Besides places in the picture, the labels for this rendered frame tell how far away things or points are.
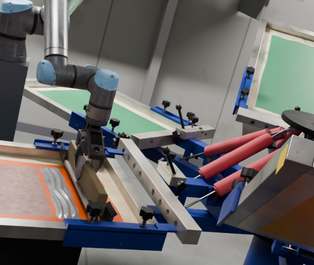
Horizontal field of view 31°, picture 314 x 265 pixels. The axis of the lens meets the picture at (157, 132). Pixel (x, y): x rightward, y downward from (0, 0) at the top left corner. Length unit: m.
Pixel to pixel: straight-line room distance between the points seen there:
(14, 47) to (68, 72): 0.54
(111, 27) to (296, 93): 2.22
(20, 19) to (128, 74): 2.74
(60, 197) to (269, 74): 1.62
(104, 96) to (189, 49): 3.26
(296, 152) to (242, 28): 4.26
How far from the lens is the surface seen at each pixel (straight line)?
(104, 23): 4.81
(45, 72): 1.76
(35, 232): 1.56
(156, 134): 2.36
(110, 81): 1.72
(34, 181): 1.88
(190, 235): 1.65
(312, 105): 3.01
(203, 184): 1.98
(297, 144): 0.81
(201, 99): 5.10
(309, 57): 3.28
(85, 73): 1.80
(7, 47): 2.28
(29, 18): 2.28
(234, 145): 2.24
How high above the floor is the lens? 1.74
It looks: 17 degrees down
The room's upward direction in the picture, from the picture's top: 16 degrees clockwise
